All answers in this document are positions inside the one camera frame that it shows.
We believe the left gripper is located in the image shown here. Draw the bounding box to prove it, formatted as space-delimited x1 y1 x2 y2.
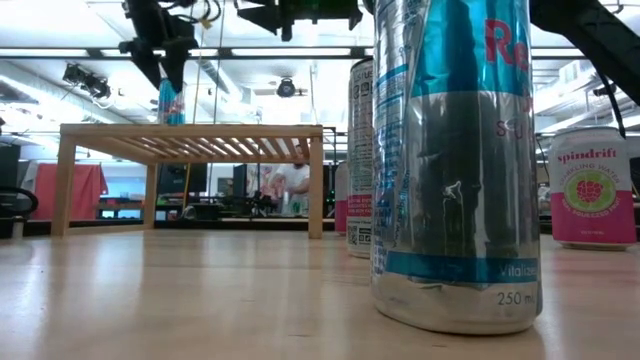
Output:
118 22 200 94

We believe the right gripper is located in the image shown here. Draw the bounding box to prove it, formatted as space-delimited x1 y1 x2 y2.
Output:
235 0 364 42

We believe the blue silver Red Bull can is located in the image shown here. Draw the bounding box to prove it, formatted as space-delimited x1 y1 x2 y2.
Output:
370 0 545 336
157 77 187 126

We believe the white Celsius can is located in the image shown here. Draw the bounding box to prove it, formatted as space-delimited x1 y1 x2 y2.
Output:
346 56 375 260

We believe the pink white Spindrift can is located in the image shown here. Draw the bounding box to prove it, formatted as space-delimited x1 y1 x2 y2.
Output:
333 160 350 236
547 126 639 252

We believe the wooden slatted shelf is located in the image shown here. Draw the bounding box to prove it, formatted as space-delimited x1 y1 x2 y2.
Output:
51 123 325 240

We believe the black ceiling-mounted device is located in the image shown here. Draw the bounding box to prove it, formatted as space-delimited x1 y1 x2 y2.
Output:
61 62 113 101

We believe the black background monitor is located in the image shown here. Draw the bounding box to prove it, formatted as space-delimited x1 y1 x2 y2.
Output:
156 163 209 197

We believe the red cloth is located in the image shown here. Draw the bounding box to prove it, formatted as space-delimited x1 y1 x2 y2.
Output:
32 162 109 222

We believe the person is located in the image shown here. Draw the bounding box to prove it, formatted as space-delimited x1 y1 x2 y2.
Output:
269 143 312 217

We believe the black overhead frame beam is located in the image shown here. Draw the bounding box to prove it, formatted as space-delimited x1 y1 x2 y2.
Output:
0 46 640 62

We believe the black overhead camera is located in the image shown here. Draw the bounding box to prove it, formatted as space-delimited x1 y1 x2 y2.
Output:
276 76 298 99

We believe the black aluminium table frame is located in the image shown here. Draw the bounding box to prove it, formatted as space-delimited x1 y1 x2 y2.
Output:
0 217 351 237

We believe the black looped hose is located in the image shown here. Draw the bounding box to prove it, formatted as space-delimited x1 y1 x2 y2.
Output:
0 185 40 220

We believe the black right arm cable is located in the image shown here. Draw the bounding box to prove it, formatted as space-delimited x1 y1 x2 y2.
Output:
593 69 627 140

